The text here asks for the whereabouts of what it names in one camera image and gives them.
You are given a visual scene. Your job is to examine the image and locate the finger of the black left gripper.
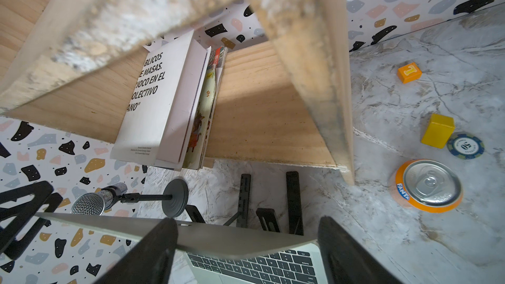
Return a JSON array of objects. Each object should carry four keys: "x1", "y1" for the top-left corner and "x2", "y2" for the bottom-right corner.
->
[{"x1": 1, "y1": 181, "x2": 63, "y2": 260}]

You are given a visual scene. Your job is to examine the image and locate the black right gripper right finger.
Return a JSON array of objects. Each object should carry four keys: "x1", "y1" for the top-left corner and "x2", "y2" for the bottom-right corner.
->
[{"x1": 318, "y1": 216, "x2": 400, "y2": 284}]

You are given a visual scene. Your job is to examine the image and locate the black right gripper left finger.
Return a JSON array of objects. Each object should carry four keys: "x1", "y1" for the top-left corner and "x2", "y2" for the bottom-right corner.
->
[{"x1": 96, "y1": 218, "x2": 178, "y2": 283}]

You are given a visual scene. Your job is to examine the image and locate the silver laptop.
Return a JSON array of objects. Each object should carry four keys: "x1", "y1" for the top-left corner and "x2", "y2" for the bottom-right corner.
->
[{"x1": 38, "y1": 213, "x2": 328, "y2": 283}]

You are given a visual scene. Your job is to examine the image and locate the black folding laptop stand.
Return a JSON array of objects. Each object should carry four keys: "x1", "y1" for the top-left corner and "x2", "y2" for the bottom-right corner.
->
[{"x1": 185, "y1": 171, "x2": 305, "y2": 236}]

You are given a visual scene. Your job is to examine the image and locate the microphone on black stand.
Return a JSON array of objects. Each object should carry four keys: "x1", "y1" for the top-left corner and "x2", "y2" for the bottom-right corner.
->
[{"x1": 71, "y1": 178, "x2": 189, "y2": 218}]

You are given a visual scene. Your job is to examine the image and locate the orange soda can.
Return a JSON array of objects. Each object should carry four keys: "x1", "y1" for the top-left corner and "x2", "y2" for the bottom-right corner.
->
[{"x1": 389, "y1": 159, "x2": 464, "y2": 213}]

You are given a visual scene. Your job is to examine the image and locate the colourful thin book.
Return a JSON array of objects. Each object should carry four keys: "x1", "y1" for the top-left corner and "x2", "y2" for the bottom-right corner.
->
[{"x1": 183, "y1": 46, "x2": 228, "y2": 170}]

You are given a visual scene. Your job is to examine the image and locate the white book with black text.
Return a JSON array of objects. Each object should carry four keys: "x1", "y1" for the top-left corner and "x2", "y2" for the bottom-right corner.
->
[{"x1": 110, "y1": 31, "x2": 210, "y2": 170}]

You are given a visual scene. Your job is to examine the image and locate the yellow wooden wedge block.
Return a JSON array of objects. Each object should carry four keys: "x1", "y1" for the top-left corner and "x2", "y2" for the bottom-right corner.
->
[{"x1": 421, "y1": 113, "x2": 456, "y2": 149}]

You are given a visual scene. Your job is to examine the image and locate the blue poker chip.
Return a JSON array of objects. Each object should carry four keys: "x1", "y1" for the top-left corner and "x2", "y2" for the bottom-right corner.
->
[{"x1": 447, "y1": 132, "x2": 485, "y2": 160}]

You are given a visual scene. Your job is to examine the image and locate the wooden shelf unit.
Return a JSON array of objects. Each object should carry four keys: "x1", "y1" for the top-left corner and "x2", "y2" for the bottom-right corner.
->
[{"x1": 1, "y1": 0, "x2": 355, "y2": 184}]

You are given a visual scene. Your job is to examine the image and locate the orange toy cube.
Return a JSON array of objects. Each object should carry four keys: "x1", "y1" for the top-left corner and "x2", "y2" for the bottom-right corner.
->
[{"x1": 397, "y1": 63, "x2": 422, "y2": 84}]

